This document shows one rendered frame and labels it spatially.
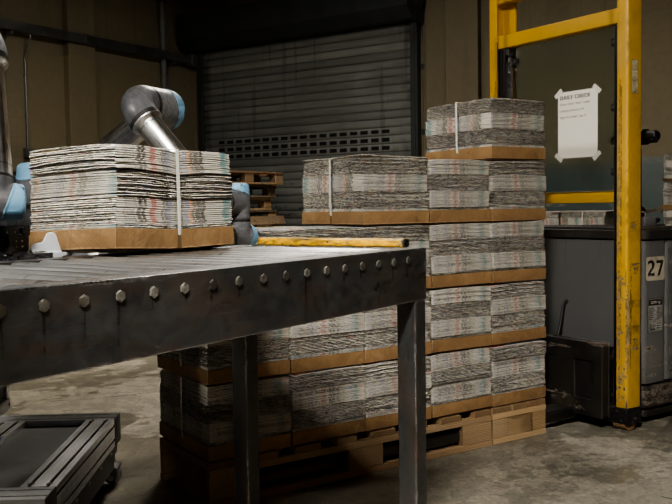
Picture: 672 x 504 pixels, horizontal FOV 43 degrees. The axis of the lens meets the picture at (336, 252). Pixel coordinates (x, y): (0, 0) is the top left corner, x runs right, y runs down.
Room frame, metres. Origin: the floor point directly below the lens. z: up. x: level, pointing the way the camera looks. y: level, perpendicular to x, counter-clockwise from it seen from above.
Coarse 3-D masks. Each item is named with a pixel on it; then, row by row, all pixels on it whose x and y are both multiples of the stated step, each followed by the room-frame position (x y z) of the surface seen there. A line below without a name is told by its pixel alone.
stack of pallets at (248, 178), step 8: (232, 176) 10.27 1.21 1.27; (240, 176) 9.52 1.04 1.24; (248, 176) 9.51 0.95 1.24; (256, 176) 10.07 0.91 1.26; (264, 176) 10.04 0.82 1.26; (272, 176) 9.94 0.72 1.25; (280, 176) 9.99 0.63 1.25; (248, 184) 9.60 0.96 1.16; (256, 184) 9.75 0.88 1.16; (264, 184) 9.80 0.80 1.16; (272, 184) 9.86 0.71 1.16; (280, 184) 9.99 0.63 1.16; (264, 192) 9.97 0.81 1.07; (272, 192) 10.01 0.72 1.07; (256, 200) 9.99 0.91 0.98; (264, 200) 9.94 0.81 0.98; (256, 208) 9.79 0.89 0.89; (264, 208) 9.93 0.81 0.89
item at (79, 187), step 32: (32, 160) 1.96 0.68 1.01; (64, 160) 1.90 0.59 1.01; (96, 160) 1.85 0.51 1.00; (128, 160) 1.84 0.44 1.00; (160, 160) 1.92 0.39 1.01; (32, 192) 1.97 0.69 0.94; (64, 192) 1.91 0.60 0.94; (96, 192) 1.85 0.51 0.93; (128, 192) 1.84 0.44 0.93; (160, 192) 1.92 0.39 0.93; (32, 224) 1.97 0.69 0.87; (64, 224) 1.90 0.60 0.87; (96, 224) 1.84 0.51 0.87; (128, 224) 1.84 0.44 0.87; (160, 224) 1.92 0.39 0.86
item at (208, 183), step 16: (192, 160) 2.01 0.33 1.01; (208, 160) 2.05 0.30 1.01; (224, 160) 2.10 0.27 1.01; (192, 176) 2.01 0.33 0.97; (208, 176) 2.05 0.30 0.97; (224, 176) 2.10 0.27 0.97; (192, 192) 2.01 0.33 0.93; (208, 192) 2.05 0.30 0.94; (224, 192) 2.10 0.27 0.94; (192, 208) 2.01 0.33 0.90; (208, 208) 2.06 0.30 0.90; (192, 224) 2.01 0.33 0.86; (208, 224) 2.05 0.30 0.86; (224, 224) 2.10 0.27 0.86
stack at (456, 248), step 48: (432, 240) 3.02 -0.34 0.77; (480, 240) 3.16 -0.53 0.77; (432, 288) 3.05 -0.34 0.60; (480, 288) 3.15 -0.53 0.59; (288, 336) 2.71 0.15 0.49; (336, 336) 2.79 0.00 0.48; (384, 336) 2.90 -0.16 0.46; (432, 336) 3.02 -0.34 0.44; (192, 384) 2.63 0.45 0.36; (288, 384) 2.73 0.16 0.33; (336, 384) 2.79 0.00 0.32; (384, 384) 2.89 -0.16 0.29; (432, 384) 3.02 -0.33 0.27; (480, 384) 3.14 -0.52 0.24; (192, 432) 2.63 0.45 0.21; (288, 432) 2.69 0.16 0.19; (384, 432) 2.89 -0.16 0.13; (432, 432) 3.01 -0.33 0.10; (480, 432) 3.14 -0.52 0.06; (192, 480) 2.64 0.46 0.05; (336, 480) 2.78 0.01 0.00
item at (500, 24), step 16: (496, 0) 3.90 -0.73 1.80; (496, 16) 3.90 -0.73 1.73; (512, 16) 3.93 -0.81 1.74; (496, 32) 3.90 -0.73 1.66; (512, 32) 3.93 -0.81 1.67; (496, 48) 3.90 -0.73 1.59; (496, 64) 3.90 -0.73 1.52; (496, 80) 3.90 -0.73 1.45; (512, 80) 3.93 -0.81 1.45; (496, 96) 3.90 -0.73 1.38; (512, 96) 3.93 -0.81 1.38
